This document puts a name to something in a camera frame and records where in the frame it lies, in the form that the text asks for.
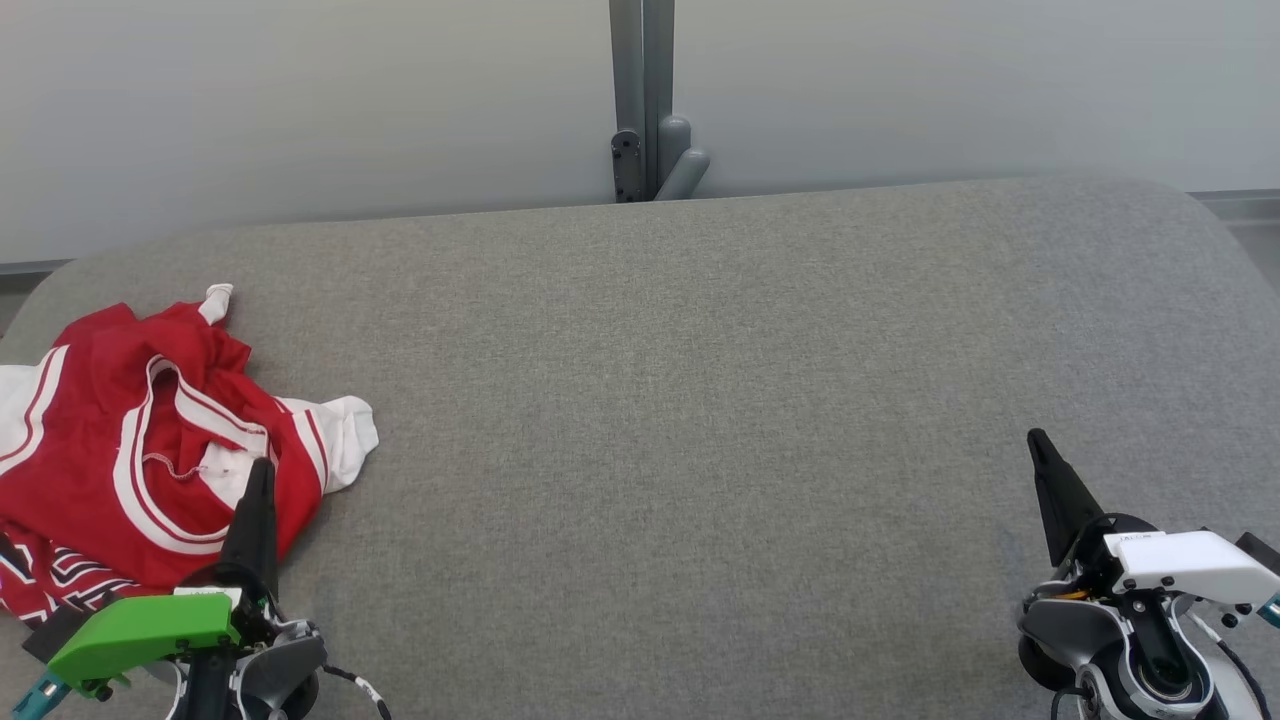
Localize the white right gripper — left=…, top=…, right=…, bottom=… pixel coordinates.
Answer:
left=1027, top=428, right=1280, bottom=608

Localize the grey metal partition post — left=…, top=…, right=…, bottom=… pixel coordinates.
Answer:
left=608, top=0, right=712, bottom=203

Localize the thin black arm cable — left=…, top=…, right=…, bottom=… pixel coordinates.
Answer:
left=1188, top=610, right=1273, bottom=720
left=320, top=664, right=393, bottom=720

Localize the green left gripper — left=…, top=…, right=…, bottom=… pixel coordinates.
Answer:
left=47, top=457, right=283, bottom=693

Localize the red jersey with black number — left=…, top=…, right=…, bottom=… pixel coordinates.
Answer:
left=0, top=340, right=380, bottom=629

